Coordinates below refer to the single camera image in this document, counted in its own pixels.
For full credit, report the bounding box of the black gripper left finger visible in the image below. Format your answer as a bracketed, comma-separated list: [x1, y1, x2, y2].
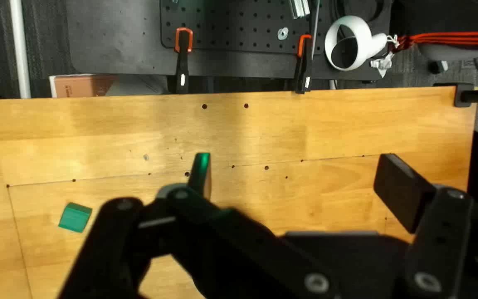
[58, 152, 342, 299]

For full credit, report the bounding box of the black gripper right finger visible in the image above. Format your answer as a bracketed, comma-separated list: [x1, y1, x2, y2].
[372, 153, 478, 299]

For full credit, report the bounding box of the green cube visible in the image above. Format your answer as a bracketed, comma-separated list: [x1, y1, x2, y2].
[57, 202, 95, 235]

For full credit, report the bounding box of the black round knob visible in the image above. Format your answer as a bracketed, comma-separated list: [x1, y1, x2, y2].
[427, 59, 450, 77]

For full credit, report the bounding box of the orange black bar clamp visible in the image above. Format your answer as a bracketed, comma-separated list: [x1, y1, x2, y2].
[173, 26, 196, 95]
[292, 34, 316, 95]

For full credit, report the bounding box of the brown cardboard box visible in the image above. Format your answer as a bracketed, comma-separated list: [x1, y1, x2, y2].
[48, 74, 120, 100]

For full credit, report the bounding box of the white VR controller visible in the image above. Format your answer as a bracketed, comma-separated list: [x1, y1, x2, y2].
[324, 16, 390, 74]

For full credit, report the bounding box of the black pegboard panel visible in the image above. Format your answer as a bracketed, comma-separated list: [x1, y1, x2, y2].
[160, 0, 341, 54]

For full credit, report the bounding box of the white vertical pole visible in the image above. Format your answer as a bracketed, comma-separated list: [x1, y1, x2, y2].
[9, 0, 34, 100]

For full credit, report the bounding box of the red cable bundle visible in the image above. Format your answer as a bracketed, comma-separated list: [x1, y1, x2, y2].
[397, 31, 478, 50]

